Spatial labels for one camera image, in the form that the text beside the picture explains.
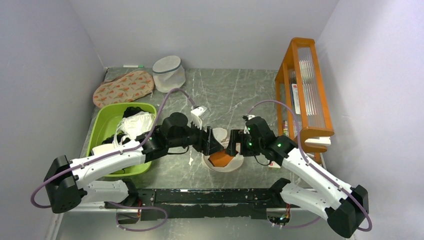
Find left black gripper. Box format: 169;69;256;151
168;117;224;156

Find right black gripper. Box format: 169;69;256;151
225;129;264;157

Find beige mesh laundry bag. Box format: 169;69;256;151
202;127;244;173

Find orange bra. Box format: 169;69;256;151
208;149;234;168

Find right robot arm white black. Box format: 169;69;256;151
226;116;369;238

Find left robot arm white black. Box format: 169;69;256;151
44;112;224;214

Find white mesh laundry bag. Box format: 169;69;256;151
152;55;186;93

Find small white red box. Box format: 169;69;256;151
268;161;281;169

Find orange wooden rack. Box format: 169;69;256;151
275;37;335;164

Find white bras in basin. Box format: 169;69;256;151
90;107;156;156

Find floral patterned fabric pad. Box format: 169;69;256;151
92;70;155;108

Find green plastic basin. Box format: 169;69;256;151
85;102;157;178

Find green white marker pen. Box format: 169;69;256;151
122;64;145;68

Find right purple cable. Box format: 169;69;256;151
242;99;373;233

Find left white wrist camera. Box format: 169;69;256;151
190;106;208;130

